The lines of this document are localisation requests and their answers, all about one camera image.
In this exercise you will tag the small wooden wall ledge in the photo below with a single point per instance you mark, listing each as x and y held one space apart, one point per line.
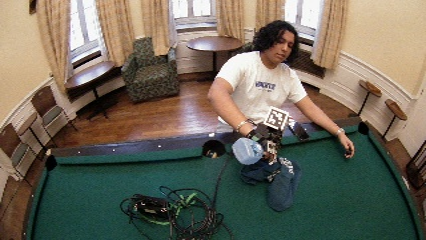
395 109
370 88

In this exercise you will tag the translucent blue plastic bottle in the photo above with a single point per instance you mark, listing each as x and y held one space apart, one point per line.
246 151

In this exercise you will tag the dark wooden pool table rail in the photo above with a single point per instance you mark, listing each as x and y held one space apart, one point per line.
133 146

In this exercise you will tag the dark wooden rack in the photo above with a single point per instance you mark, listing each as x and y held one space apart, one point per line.
416 166

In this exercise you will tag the dark radiator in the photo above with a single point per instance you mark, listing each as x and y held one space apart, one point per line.
310 63

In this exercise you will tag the the person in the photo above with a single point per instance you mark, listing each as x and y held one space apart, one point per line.
261 76

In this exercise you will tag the half-round wooden side table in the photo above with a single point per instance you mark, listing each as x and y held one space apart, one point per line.
90 74

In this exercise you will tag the row of beige curtains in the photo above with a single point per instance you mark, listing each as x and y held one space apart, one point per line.
113 30

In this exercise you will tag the black flat device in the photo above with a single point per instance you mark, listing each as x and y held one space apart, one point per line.
299 130

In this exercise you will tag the white marker cube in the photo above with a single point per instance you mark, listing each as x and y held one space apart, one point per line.
275 118

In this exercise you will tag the round wooden table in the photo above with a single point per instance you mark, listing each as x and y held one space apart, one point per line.
214 43

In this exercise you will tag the white framed window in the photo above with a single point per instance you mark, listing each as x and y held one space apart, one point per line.
193 11
301 16
84 26

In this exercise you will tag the green patterned armchair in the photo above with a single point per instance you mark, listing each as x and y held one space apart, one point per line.
150 75
245 48

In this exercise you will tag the dark blue garment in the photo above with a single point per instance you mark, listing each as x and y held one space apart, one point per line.
279 186

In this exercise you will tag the black electronics box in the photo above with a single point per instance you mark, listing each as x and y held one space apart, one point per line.
149 204

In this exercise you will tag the wooden chair with grey cushion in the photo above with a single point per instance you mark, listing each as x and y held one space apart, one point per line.
46 106
13 146

